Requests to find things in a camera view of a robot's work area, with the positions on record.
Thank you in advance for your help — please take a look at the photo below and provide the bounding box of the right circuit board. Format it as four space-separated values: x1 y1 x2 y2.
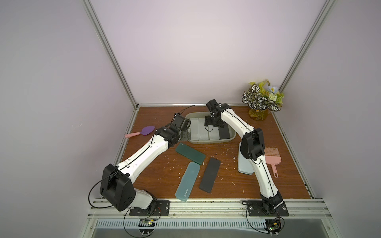
265 218 282 236

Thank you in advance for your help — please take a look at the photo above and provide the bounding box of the left circuit board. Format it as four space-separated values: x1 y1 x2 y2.
138 219 156 237

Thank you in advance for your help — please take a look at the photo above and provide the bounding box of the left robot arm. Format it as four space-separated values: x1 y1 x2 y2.
100 126 188 214

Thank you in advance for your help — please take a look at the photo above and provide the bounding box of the teal translucent pencil case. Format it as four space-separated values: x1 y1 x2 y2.
175 162 200 201

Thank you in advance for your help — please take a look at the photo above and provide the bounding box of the right base cable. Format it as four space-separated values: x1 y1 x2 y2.
241 198 283 235

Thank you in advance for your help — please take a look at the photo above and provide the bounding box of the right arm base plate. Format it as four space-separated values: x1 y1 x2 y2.
242 200 289 217

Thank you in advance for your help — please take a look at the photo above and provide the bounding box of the circuit board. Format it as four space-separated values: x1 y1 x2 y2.
265 218 282 236
138 219 156 237

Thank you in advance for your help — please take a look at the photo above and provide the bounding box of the pink comb brush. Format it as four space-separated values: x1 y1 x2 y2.
265 147 281 178

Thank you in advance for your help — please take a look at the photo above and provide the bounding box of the aluminium front rail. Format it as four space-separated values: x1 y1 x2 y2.
87 198 333 220

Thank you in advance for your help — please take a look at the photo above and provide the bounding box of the black pencil case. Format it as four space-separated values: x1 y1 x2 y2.
199 157 221 193
218 123 231 140

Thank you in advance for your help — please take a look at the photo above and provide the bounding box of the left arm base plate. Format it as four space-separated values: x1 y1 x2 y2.
129 200 170 217

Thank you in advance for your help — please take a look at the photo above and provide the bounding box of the left base cable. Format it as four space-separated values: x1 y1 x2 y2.
87 172 161 238

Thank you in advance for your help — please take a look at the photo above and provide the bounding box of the dark green pencil case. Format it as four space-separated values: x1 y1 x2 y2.
175 143 206 165

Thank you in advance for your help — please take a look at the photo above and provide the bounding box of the frosted white case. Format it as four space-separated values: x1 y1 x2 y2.
198 118 209 141
208 126 220 140
190 118 199 141

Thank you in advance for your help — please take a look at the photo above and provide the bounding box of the artificial plant in amber vase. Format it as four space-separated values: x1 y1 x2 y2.
241 79 284 121

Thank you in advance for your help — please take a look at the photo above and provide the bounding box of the base cable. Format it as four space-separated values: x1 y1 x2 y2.
241 198 283 235
87 172 161 238

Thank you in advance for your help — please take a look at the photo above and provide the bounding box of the light blue pencil case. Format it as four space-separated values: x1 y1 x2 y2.
238 142 254 175

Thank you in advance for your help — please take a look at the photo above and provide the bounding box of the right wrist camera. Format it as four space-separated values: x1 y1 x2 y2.
206 99 220 112

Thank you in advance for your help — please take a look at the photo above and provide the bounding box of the purple and pink toy shovel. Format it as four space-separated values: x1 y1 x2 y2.
125 126 155 138

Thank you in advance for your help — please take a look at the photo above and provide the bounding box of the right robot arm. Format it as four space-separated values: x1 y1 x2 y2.
206 99 287 215

